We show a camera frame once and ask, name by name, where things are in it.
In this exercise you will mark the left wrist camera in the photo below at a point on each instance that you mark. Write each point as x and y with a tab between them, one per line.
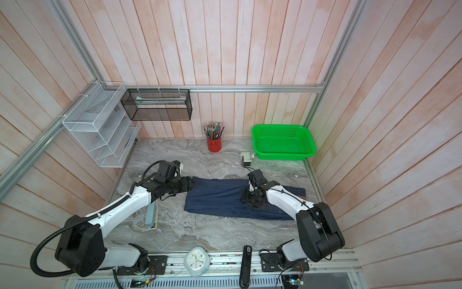
170	170

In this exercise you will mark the dark blue denim trousers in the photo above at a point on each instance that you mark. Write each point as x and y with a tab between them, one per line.
222	198

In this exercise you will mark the green plastic basket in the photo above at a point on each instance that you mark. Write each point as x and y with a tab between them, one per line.
282	142

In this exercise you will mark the small white grey box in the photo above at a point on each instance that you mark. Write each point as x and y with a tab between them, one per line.
246	158

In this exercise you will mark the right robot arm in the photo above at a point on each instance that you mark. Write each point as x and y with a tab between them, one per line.
319	235

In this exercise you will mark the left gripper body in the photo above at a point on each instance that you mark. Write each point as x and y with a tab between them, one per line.
178	186

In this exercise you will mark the black remote control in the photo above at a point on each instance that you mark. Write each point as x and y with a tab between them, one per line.
244	276

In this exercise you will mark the black mesh wall basket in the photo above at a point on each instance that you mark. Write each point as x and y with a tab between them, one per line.
157	104

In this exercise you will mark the white analog clock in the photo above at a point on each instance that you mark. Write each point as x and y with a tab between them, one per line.
197	261

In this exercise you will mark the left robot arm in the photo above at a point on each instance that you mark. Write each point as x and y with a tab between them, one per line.
81	245

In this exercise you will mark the white wire mesh shelf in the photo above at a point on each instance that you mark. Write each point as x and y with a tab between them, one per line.
100	124

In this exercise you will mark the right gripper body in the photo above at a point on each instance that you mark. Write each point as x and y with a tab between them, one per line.
251	198

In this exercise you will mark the red pencil cup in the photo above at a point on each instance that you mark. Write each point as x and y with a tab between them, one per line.
214	146

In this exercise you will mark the pencils in cup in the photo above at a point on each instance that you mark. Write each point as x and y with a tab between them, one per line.
213	130

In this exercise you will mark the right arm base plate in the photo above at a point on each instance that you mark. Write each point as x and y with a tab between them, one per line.
275	262

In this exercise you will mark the light blue phone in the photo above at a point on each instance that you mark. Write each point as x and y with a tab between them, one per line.
151	219

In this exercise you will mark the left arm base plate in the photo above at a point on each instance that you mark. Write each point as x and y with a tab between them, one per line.
153	265

